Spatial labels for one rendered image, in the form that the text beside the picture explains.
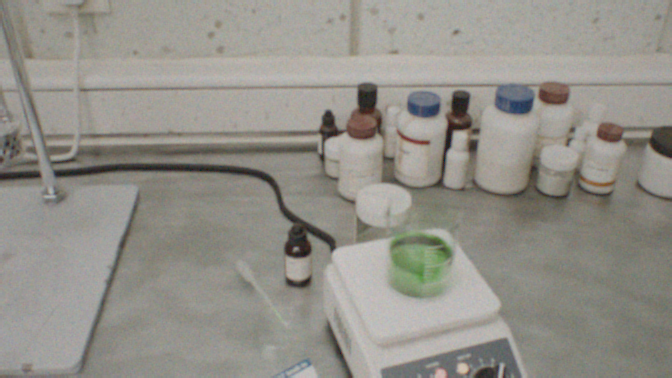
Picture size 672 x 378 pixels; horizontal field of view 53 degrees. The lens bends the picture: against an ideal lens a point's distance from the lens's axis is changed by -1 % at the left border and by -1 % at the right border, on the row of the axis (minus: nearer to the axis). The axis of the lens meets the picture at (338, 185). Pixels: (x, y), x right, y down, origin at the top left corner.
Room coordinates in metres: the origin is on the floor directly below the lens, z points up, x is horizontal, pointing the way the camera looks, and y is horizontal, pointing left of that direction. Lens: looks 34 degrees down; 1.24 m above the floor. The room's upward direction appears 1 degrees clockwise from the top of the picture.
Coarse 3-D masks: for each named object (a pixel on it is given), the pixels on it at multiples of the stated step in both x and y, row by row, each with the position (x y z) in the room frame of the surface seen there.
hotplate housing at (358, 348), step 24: (336, 288) 0.46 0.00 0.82; (336, 312) 0.45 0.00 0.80; (336, 336) 0.45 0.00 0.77; (360, 336) 0.40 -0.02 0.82; (432, 336) 0.40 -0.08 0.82; (456, 336) 0.40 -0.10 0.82; (480, 336) 0.40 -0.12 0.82; (504, 336) 0.40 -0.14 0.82; (360, 360) 0.39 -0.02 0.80; (384, 360) 0.37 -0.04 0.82; (408, 360) 0.37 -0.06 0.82
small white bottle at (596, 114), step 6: (594, 108) 0.80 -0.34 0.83; (600, 108) 0.80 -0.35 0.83; (588, 114) 0.81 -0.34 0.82; (594, 114) 0.80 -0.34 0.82; (600, 114) 0.80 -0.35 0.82; (588, 120) 0.81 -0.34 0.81; (594, 120) 0.80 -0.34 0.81; (600, 120) 0.80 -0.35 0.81; (582, 126) 0.81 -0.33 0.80; (588, 126) 0.80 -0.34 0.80; (594, 126) 0.80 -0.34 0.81; (588, 132) 0.79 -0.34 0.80; (594, 132) 0.79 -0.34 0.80; (588, 138) 0.79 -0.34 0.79
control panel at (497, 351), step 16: (448, 352) 0.38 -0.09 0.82; (464, 352) 0.39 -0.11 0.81; (480, 352) 0.39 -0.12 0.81; (496, 352) 0.39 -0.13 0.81; (512, 352) 0.39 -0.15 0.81; (384, 368) 0.37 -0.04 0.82; (400, 368) 0.37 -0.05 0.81; (416, 368) 0.37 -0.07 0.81; (432, 368) 0.37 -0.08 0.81; (448, 368) 0.37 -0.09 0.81; (480, 368) 0.38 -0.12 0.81; (512, 368) 0.38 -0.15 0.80
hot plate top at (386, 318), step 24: (384, 240) 0.50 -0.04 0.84; (336, 264) 0.47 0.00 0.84; (360, 264) 0.47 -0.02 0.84; (384, 264) 0.47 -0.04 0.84; (456, 264) 0.47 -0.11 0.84; (360, 288) 0.44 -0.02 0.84; (384, 288) 0.44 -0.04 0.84; (456, 288) 0.44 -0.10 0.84; (480, 288) 0.44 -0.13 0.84; (360, 312) 0.41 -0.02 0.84; (384, 312) 0.41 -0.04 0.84; (408, 312) 0.41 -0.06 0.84; (432, 312) 0.41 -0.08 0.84; (456, 312) 0.41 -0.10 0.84; (480, 312) 0.41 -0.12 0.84; (384, 336) 0.38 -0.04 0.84; (408, 336) 0.38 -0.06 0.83
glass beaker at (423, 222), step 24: (408, 192) 0.47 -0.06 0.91; (432, 192) 0.47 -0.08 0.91; (384, 216) 0.43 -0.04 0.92; (408, 216) 0.47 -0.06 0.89; (432, 216) 0.47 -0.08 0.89; (456, 216) 0.45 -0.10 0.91; (408, 240) 0.42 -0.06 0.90; (432, 240) 0.42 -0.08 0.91; (456, 240) 0.43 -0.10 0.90; (408, 264) 0.42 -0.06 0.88; (432, 264) 0.42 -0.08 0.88; (408, 288) 0.42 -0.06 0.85; (432, 288) 0.42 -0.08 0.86
